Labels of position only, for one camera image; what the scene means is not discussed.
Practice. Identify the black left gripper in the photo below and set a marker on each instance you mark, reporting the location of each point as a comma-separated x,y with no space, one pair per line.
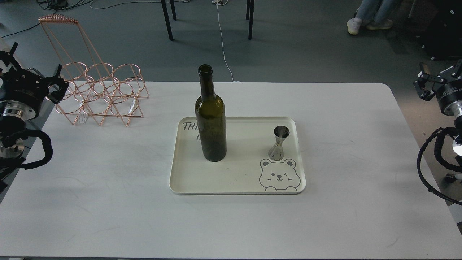
30,89

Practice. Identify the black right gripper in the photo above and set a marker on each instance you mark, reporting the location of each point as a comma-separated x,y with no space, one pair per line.
448,89

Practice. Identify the dark green wine bottle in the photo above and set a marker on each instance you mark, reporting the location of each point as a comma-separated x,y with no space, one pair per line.
210,117

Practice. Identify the silver steel jigger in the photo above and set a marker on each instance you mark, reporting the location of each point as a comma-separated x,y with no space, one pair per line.
276,152

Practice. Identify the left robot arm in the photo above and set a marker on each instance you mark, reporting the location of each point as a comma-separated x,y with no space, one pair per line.
13,130

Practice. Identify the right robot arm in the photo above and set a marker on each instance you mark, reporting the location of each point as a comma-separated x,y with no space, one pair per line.
454,71

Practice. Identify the black case on floor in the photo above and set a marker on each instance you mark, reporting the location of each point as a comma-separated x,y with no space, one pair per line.
442,37

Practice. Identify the person legs with shoes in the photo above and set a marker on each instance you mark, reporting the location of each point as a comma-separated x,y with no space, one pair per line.
373,15

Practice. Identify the black table legs left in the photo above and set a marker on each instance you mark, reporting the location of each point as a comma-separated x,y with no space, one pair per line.
167,16

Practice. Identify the black table legs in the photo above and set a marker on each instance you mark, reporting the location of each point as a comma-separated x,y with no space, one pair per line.
249,16
167,16

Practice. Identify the black table legs right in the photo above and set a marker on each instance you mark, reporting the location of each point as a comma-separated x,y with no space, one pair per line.
249,16

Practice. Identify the cream bear print tray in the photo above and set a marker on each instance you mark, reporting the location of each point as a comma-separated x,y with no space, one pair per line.
246,169

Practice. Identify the copper wire bottle rack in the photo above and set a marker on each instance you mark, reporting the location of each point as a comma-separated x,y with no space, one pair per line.
98,90

